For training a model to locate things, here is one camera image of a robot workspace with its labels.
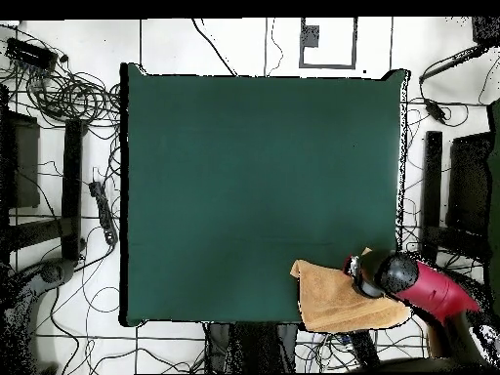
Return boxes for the grey pedestal leg with caster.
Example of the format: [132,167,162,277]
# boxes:
[5,257,77,329]

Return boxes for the black power strip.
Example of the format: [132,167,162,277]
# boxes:
[347,330,381,370]
[88,180,119,246]

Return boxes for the black speckled box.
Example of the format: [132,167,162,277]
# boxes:
[471,16,500,47]

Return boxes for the dark flat panel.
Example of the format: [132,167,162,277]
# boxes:
[445,131,494,237]
[0,110,41,209]

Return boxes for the black pole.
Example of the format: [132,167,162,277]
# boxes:
[418,43,489,85]

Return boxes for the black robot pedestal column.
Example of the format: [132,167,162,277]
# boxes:
[203,321,299,374]

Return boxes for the black cable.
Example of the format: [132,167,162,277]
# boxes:
[190,18,238,78]

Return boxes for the black power adapter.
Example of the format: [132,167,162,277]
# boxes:
[424,98,447,123]

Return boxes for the grey square floor frame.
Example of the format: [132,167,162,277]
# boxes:
[299,17,358,70]

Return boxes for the black stand bar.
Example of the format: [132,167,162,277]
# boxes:
[419,130,443,267]
[61,118,86,262]

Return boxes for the black hub box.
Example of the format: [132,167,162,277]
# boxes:
[5,37,60,72]

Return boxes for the dark green table cloth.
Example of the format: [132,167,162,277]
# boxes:
[118,62,409,328]

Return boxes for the tangled black cables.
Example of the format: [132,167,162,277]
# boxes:
[7,63,121,128]

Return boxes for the orange terry towel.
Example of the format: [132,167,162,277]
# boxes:
[289,246,413,334]

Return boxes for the dark grey square plate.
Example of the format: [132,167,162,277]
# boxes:
[300,24,320,49]

